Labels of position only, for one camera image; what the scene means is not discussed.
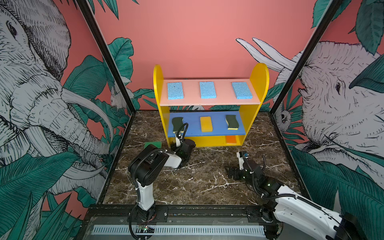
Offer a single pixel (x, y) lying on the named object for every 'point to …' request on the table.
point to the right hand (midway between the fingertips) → (228, 165)
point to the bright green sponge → (158, 144)
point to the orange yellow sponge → (231, 139)
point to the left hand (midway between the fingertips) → (180, 138)
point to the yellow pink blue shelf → (216, 110)
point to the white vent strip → (184, 231)
